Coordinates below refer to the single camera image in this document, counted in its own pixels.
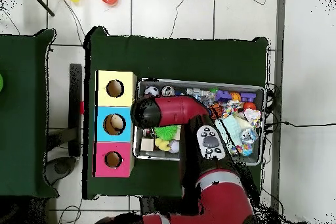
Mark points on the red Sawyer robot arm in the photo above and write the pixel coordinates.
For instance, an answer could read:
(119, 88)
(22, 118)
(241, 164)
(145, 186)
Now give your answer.
(178, 108)

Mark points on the shallow mesh bin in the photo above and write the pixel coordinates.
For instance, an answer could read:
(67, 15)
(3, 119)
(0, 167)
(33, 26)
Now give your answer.
(183, 84)

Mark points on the wooden box with three holes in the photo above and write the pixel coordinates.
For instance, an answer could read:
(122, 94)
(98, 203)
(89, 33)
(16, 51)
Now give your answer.
(101, 119)

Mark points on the green puffer ball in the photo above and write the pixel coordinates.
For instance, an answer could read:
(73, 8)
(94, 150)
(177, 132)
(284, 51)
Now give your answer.
(166, 131)

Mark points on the black and white soccer ball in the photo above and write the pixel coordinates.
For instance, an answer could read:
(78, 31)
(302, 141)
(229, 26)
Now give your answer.
(151, 90)

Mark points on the dark green table cloth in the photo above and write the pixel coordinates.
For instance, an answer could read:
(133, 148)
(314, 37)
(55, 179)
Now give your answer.
(170, 55)
(21, 103)

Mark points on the mint knitted cloth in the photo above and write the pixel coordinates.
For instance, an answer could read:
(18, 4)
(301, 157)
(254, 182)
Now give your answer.
(232, 129)

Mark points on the grey rounded base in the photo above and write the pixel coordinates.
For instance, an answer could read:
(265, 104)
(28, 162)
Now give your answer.
(60, 168)

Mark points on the black rod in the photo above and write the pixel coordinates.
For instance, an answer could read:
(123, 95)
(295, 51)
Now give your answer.
(42, 3)

